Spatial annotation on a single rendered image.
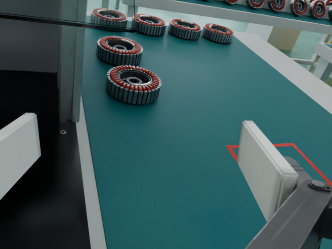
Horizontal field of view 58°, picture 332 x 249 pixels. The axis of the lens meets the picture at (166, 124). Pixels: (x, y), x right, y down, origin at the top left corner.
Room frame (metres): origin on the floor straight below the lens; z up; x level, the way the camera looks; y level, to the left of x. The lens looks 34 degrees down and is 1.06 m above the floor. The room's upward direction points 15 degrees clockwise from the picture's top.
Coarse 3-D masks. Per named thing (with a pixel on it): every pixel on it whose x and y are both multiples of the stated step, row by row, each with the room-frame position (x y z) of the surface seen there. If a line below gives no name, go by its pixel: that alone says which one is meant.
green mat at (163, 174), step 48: (96, 48) 0.72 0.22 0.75; (144, 48) 0.81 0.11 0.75; (192, 48) 0.92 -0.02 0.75; (240, 48) 1.05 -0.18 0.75; (96, 96) 0.50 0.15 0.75; (192, 96) 0.60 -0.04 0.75; (240, 96) 0.67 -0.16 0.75; (288, 96) 0.75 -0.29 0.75; (96, 144) 0.36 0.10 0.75; (144, 144) 0.39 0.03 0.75; (192, 144) 0.43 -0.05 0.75; (144, 192) 0.29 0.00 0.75; (192, 192) 0.31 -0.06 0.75; (240, 192) 0.34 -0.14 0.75; (144, 240) 0.22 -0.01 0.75; (192, 240) 0.23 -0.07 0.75; (240, 240) 0.25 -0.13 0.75
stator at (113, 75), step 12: (108, 72) 0.55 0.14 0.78; (120, 72) 0.56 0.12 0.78; (132, 72) 0.58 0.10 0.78; (144, 72) 0.59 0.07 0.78; (108, 84) 0.52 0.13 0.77; (120, 84) 0.50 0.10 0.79; (132, 84) 0.52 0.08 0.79; (144, 84) 0.53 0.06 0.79; (156, 84) 0.54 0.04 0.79; (120, 96) 0.50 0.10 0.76; (132, 96) 0.50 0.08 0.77; (144, 96) 0.51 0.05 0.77; (156, 96) 0.54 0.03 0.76
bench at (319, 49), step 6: (318, 42) 1.46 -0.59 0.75; (318, 48) 1.45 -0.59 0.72; (324, 48) 1.42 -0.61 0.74; (330, 48) 1.40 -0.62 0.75; (318, 54) 1.43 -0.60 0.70; (324, 54) 1.41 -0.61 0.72; (330, 54) 1.38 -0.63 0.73; (324, 60) 1.44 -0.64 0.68; (330, 60) 1.37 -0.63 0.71; (318, 66) 1.45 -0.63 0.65; (324, 66) 1.42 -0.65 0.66; (330, 66) 1.42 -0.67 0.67; (318, 72) 1.43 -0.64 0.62; (324, 72) 1.41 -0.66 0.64; (330, 72) 1.43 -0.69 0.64; (324, 78) 1.42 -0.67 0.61
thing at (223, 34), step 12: (144, 24) 0.92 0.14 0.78; (156, 24) 0.94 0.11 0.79; (180, 24) 1.06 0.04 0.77; (192, 24) 1.06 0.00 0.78; (216, 24) 1.13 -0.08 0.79; (180, 36) 0.98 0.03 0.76; (192, 36) 0.99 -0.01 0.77; (204, 36) 1.06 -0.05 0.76; (216, 36) 1.04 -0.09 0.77; (228, 36) 1.05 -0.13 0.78
